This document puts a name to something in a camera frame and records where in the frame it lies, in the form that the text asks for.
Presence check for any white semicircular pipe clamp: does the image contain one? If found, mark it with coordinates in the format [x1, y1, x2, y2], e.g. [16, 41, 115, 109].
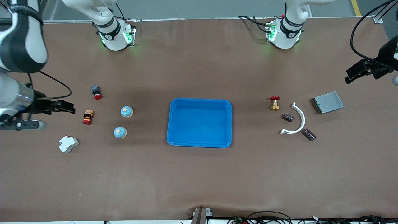
[280, 102, 306, 135]

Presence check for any blue plastic tray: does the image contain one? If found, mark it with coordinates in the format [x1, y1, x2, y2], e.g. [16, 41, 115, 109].
[167, 98, 233, 148]

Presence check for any grey emergency button red cap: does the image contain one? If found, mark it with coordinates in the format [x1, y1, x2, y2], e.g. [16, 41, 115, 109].
[91, 85, 103, 100]

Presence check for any white circuit breaker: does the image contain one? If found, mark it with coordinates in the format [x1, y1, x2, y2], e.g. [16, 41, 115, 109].
[58, 136, 80, 154]

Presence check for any grey table edge bracket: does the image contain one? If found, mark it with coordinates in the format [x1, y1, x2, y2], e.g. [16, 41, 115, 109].
[190, 206, 214, 224]

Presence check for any black cable bundle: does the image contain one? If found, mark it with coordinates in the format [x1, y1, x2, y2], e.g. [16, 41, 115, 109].
[227, 211, 398, 224]

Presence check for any grey metal power supply box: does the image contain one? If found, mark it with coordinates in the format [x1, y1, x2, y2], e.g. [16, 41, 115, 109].
[311, 91, 345, 115]

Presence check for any orange black red push button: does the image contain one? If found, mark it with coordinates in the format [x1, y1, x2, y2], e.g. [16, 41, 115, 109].
[82, 110, 94, 125]

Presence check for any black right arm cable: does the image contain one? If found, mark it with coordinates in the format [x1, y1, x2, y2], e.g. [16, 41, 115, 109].
[27, 71, 72, 100]

